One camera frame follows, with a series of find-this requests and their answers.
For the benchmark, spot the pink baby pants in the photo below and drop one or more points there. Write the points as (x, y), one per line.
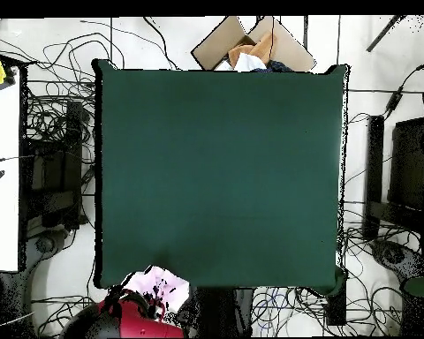
(152, 279)

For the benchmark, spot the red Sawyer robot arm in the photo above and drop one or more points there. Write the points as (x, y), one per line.
(141, 325)

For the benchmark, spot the black flat monitor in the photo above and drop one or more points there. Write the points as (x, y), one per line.
(408, 166)

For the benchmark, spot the dark green table cloth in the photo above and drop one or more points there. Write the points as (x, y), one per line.
(219, 169)

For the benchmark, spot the white cloth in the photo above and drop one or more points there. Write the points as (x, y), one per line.
(247, 63)

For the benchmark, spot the dark blue cloth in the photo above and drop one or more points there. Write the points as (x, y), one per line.
(277, 66)

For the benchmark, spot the orange cloth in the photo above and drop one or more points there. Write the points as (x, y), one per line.
(261, 47)

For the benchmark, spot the open cardboard box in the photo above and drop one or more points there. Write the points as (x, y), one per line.
(219, 39)

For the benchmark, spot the black equipment rack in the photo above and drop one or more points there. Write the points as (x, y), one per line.
(53, 176)

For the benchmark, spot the black long bar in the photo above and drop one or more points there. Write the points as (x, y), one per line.
(374, 169)

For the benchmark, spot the grey round stand base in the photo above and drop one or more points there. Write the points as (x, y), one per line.
(47, 243)

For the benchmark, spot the black power adapter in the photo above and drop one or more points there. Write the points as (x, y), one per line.
(394, 99)

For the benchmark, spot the white side table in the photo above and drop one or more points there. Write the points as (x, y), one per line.
(1, 212)

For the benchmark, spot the dark thin pole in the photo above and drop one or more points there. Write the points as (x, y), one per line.
(383, 33)

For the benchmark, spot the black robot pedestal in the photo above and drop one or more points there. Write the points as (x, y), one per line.
(215, 312)

